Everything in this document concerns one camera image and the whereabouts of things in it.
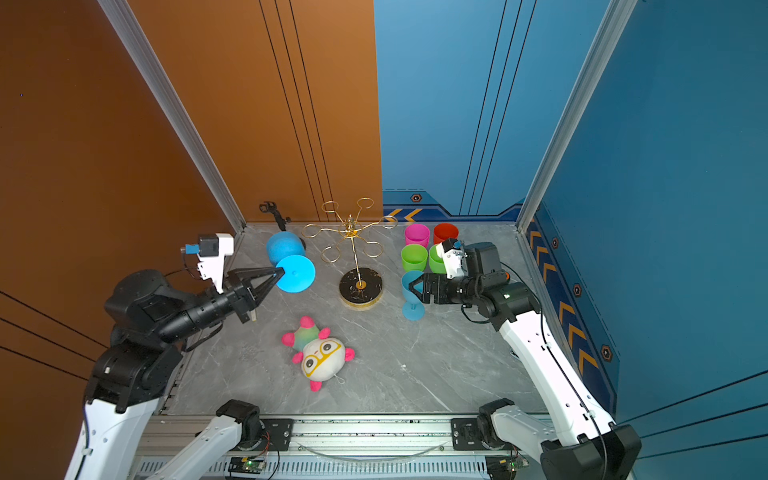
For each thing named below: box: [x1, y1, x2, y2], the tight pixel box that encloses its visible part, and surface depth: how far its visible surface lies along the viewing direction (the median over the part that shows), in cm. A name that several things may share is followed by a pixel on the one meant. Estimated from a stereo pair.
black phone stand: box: [259, 201, 306, 250], surface depth 101 cm
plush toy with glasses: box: [282, 315, 356, 392], surface depth 82 cm
